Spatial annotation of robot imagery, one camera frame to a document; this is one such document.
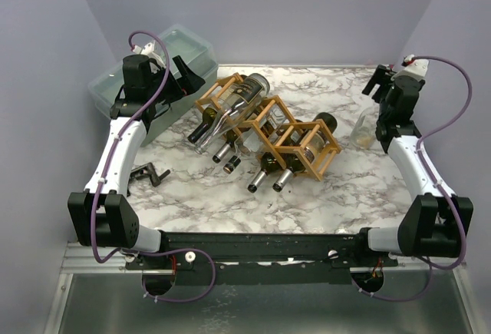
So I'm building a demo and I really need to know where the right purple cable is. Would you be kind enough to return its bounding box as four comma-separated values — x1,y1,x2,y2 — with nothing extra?
351,55,473,303

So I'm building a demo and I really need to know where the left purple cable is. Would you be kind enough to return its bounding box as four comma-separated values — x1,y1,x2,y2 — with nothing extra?
90,31,216,304

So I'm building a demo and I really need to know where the wooden wine rack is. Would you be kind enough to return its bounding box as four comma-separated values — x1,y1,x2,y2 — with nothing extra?
188,73,341,193

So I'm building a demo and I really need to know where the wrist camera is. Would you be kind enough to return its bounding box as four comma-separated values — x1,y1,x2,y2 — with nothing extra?
395,55,429,81
131,41,166,68

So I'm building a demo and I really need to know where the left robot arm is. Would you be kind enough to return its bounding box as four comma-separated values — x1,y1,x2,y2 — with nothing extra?
68,55,205,269

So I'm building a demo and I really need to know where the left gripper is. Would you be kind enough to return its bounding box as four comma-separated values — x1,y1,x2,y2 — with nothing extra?
146,55,204,104

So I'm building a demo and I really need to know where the green bottle silver capsule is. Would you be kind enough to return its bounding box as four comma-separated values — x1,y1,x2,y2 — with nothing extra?
272,112,341,192

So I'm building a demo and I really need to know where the dark green wine bottle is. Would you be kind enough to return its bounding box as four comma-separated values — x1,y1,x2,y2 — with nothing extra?
187,74,247,144

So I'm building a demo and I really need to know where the black corkscrew tool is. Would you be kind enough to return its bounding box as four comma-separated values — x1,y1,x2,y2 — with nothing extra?
128,162,170,187

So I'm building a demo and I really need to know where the purple cable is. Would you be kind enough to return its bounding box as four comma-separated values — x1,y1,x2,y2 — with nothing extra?
351,55,473,303
90,31,216,304

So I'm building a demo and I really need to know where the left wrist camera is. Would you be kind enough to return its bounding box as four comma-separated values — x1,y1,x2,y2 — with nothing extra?
131,41,166,68

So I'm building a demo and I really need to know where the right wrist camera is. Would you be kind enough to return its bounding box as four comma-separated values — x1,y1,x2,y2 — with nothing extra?
395,55,429,81

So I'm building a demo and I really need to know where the clear square liquor bottle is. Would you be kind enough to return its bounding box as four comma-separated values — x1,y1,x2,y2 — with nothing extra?
223,104,286,174

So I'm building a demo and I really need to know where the green wine bottle brown label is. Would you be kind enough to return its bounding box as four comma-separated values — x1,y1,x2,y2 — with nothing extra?
209,95,263,164

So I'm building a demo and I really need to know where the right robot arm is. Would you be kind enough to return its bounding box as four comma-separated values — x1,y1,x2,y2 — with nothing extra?
353,55,473,266

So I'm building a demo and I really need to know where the tall clear glass bottle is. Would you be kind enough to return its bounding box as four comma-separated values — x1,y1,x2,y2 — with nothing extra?
195,73,270,154

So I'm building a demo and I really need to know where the translucent green storage box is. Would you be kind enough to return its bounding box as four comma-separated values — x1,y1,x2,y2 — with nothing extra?
87,23,219,148

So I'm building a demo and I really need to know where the green wine bottle white label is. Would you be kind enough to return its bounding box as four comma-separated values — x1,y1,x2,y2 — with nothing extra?
248,131,303,193

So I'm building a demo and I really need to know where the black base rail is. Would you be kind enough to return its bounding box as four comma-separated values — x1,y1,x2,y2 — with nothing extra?
126,229,397,293

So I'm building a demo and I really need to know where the clear bottle black cap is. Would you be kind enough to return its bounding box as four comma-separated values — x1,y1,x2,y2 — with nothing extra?
350,105,379,150

